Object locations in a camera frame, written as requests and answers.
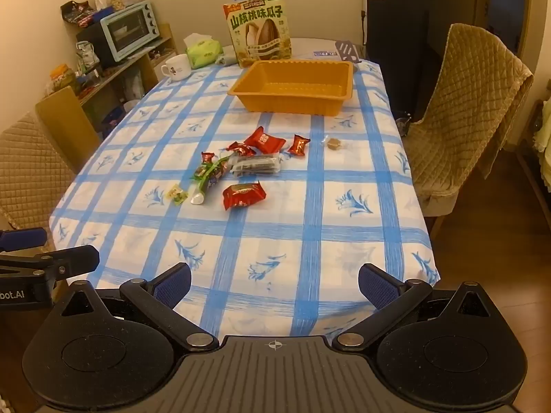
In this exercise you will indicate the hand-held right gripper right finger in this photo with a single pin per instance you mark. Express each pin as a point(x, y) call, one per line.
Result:
point(379, 287)

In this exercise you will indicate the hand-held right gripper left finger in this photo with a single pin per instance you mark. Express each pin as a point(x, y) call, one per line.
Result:
point(174, 287)

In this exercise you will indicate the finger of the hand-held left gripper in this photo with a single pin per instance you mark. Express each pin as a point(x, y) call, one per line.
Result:
point(73, 260)
point(26, 238)

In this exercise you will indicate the yellow green candy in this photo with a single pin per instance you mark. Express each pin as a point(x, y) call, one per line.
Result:
point(177, 193)

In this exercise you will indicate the dark red snack packet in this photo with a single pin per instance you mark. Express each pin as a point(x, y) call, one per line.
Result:
point(242, 195)

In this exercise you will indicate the green snack packet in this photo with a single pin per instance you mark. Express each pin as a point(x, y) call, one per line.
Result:
point(211, 173)

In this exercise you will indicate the small red candy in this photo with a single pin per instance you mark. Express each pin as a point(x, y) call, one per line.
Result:
point(298, 145)
point(242, 149)
point(208, 157)

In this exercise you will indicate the clear packet dark snack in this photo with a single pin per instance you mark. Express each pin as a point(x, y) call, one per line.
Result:
point(256, 166)

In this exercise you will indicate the brown candy clear wrapper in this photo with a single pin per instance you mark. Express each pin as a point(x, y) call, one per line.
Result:
point(332, 143)

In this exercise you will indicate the red pillow snack packet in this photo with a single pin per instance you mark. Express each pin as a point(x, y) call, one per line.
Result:
point(263, 140)

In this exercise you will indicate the orange plastic tray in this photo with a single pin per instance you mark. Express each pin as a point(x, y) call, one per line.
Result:
point(292, 101)

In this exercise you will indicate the blue checked tablecloth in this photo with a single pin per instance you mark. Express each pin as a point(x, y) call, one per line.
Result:
point(344, 232)

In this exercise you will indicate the chair with quilted cover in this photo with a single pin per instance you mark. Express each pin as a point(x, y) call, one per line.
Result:
point(30, 163)
point(465, 107)

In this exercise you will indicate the wooden shelf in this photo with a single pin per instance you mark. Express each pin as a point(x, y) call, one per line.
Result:
point(64, 116)

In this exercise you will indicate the plastic jar orange lid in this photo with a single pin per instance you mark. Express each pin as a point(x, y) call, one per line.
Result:
point(62, 79)

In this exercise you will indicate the dark metal object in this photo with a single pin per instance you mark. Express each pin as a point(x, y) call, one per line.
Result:
point(403, 124)

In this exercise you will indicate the green white bag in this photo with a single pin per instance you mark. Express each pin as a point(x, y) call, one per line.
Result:
point(86, 58)

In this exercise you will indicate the black microwave oven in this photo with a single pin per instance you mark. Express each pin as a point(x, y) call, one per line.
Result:
point(90, 36)

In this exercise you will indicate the white mug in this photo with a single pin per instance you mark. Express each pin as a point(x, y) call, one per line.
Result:
point(176, 69)

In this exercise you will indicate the light blue toaster oven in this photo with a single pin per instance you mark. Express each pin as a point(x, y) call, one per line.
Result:
point(129, 32)

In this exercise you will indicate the red black snack bag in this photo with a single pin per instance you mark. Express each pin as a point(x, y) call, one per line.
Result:
point(77, 12)

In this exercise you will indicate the green tissue pack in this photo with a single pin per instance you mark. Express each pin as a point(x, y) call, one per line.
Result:
point(202, 53)

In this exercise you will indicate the black refrigerator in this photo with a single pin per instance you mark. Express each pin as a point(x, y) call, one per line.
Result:
point(396, 51)

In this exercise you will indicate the grey phone stand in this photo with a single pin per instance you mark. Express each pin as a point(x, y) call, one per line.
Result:
point(346, 51)

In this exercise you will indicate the sunflower seed bag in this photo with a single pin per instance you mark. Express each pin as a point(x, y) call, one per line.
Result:
point(258, 30)

